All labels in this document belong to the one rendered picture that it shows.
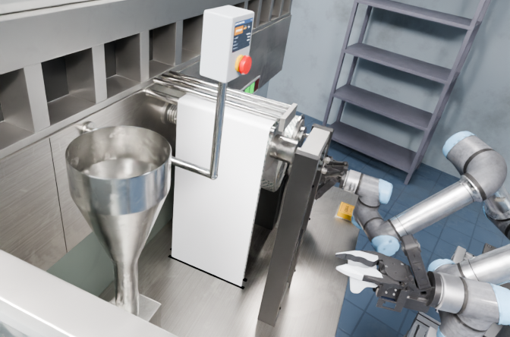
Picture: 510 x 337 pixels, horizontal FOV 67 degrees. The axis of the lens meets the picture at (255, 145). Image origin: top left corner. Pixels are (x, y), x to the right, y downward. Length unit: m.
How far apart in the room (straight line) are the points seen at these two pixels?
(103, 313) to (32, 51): 0.52
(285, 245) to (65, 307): 0.68
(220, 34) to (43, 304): 0.41
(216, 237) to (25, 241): 0.49
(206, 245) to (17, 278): 0.87
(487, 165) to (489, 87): 2.51
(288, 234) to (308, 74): 3.51
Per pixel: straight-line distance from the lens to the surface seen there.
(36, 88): 0.75
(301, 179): 0.80
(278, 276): 1.00
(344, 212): 1.52
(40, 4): 0.76
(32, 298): 0.30
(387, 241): 1.27
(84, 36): 0.80
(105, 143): 0.64
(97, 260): 1.10
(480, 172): 1.34
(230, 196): 1.00
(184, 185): 1.05
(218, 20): 0.57
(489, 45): 3.77
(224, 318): 1.14
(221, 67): 0.59
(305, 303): 1.21
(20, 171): 0.78
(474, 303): 0.94
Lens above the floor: 1.83
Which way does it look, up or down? 30 degrees down
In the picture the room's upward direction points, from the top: 9 degrees clockwise
